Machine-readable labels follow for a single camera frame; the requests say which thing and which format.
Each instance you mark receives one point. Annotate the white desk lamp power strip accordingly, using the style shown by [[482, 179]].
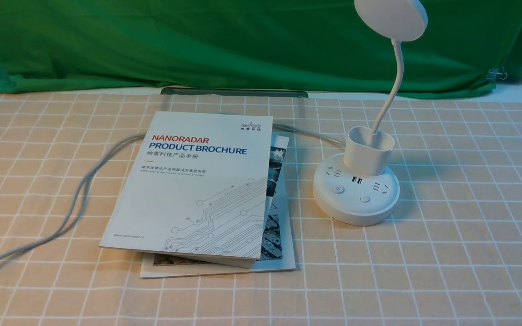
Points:
[[358, 187]]

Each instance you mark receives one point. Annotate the white Nanoradar product brochure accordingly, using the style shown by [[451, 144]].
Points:
[[197, 189]]

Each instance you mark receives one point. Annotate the green backdrop cloth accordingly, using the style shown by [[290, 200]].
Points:
[[310, 45]]

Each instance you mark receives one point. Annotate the white photo booklet underneath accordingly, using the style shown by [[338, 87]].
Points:
[[277, 250]]

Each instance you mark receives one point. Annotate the checked beige tablecloth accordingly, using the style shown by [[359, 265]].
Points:
[[451, 255]]

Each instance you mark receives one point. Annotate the silver binder clip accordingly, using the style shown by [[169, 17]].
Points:
[[496, 74]]

